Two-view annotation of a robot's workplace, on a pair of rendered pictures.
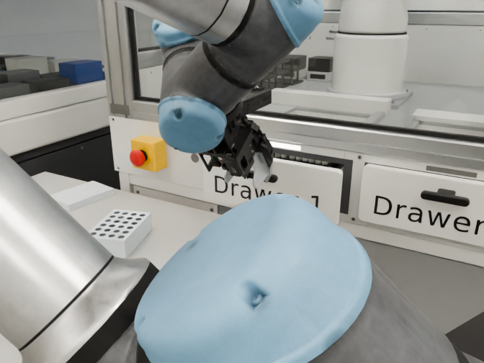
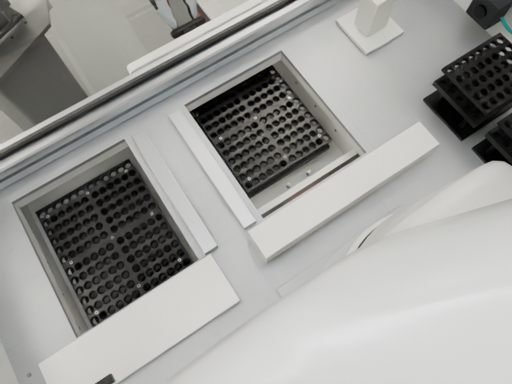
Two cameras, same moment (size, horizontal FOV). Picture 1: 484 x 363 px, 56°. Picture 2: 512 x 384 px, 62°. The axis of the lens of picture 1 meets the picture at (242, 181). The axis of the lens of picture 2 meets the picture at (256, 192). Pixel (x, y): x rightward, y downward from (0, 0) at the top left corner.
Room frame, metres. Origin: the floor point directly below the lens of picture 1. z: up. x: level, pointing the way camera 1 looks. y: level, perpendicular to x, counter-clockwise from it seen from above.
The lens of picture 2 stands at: (1.19, -0.48, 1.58)
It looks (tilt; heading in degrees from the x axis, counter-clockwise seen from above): 70 degrees down; 121
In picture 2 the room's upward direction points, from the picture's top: 4 degrees counter-clockwise
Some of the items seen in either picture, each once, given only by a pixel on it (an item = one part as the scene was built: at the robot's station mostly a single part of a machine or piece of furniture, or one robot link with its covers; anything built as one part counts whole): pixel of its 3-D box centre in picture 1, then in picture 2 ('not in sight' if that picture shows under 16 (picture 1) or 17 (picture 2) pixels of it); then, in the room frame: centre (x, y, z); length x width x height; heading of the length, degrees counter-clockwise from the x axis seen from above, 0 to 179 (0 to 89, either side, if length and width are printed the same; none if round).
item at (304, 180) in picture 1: (267, 184); not in sight; (0.82, -0.05, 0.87); 0.29 x 0.02 x 0.11; 61
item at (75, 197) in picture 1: (81, 194); not in sight; (1.01, 0.39, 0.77); 0.13 x 0.09 x 0.02; 142
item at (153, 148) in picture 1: (148, 153); not in sight; (1.01, 0.22, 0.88); 0.07 x 0.05 x 0.07; 61
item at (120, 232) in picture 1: (119, 232); not in sight; (0.80, 0.24, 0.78); 0.12 x 0.08 x 0.04; 168
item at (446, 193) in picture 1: (445, 195); not in sight; (0.69, -0.34, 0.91); 0.07 x 0.04 x 0.01; 61
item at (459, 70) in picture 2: not in sight; (480, 88); (1.31, 0.02, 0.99); 0.12 x 0.09 x 0.09; 61
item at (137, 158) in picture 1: (138, 157); not in sight; (0.98, 0.24, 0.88); 0.04 x 0.03 x 0.04; 61
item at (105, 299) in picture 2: not in sight; (118, 241); (0.89, -0.45, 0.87); 0.22 x 0.18 x 0.06; 151
